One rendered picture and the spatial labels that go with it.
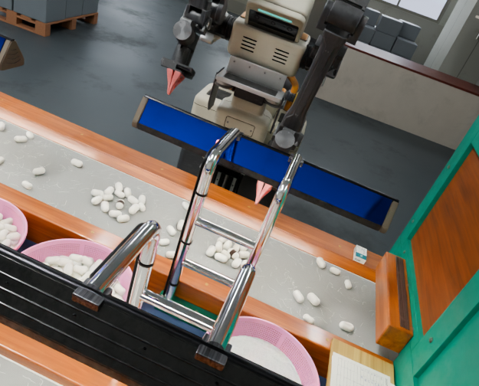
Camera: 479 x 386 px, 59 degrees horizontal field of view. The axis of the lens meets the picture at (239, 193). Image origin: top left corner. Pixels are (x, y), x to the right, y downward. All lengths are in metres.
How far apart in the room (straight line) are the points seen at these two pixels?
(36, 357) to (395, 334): 0.75
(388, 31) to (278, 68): 5.93
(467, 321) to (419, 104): 4.95
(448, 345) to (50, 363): 0.74
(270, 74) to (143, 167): 0.57
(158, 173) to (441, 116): 4.81
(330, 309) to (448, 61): 6.41
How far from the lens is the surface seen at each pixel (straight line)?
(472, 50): 7.41
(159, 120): 0.99
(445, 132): 5.94
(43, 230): 1.17
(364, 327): 1.20
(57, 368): 0.86
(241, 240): 0.87
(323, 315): 1.15
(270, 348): 1.03
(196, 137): 0.96
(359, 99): 5.66
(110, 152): 1.45
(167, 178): 1.38
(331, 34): 1.13
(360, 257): 1.35
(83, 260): 1.07
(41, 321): 0.54
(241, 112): 1.70
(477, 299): 0.90
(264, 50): 1.60
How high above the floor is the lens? 1.49
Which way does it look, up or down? 31 degrees down
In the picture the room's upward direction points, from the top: 20 degrees clockwise
